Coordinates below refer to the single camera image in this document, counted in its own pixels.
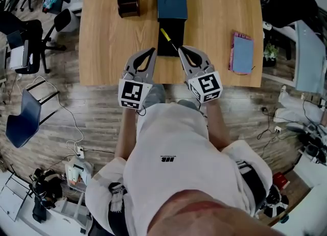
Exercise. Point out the dark teal box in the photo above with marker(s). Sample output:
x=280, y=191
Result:
x=171, y=0

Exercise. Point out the navy blue chair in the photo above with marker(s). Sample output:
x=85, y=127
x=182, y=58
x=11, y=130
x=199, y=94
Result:
x=24, y=120

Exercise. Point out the white bag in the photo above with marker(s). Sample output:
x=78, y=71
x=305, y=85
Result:
x=299, y=109

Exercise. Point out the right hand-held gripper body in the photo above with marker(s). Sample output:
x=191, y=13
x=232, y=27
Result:
x=207, y=86

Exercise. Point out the clear plastic bin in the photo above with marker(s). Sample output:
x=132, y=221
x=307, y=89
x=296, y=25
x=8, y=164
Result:
x=78, y=172

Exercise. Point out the small potted plant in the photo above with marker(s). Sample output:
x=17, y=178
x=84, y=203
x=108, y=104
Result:
x=270, y=52

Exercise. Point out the person's white shirt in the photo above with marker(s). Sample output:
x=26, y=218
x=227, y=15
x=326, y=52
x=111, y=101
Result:
x=173, y=140

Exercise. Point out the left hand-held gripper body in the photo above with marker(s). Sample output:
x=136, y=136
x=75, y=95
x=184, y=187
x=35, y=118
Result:
x=131, y=92

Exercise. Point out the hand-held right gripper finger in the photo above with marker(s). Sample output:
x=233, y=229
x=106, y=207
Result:
x=184, y=64
x=203, y=60

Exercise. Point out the person's right forearm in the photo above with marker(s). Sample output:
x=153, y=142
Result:
x=217, y=125

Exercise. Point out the white box device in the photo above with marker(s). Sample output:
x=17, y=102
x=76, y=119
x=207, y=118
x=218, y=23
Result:
x=18, y=57

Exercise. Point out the black round device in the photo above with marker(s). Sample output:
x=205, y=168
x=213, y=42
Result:
x=315, y=148

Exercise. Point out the person's chin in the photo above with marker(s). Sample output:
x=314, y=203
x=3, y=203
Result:
x=204, y=219

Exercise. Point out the wooden table white legs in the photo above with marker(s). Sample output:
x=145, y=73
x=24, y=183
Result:
x=107, y=51

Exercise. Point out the teal plush toy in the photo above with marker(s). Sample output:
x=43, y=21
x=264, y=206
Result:
x=49, y=1

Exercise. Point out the brown wooden organizer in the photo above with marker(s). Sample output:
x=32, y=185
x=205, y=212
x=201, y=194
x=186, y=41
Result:
x=128, y=0

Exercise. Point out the person's left forearm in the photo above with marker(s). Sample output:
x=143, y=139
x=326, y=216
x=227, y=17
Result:
x=126, y=132

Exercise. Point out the black white sneakers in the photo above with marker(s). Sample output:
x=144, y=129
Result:
x=276, y=201

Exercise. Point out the black office chair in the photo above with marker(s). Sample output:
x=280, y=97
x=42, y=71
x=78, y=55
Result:
x=288, y=12
x=28, y=33

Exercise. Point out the light blue table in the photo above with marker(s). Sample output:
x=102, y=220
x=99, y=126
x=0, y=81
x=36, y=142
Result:
x=309, y=58

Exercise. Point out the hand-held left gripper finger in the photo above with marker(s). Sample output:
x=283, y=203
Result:
x=129, y=65
x=152, y=67

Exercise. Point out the small white power strip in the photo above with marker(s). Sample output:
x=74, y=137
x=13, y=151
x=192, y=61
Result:
x=278, y=129

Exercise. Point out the white desk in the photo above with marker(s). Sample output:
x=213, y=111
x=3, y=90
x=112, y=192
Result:
x=64, y=226

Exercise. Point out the blue pink notebook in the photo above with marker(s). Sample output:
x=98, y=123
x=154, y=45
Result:
x=242, y=53

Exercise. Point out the white board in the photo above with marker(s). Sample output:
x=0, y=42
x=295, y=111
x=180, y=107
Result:
x=12, y=199

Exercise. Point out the dark red packet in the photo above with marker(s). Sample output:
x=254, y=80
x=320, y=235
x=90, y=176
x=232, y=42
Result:
x=281, y=180

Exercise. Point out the person's grey trousers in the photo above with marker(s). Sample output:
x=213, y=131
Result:
x=155, y=94

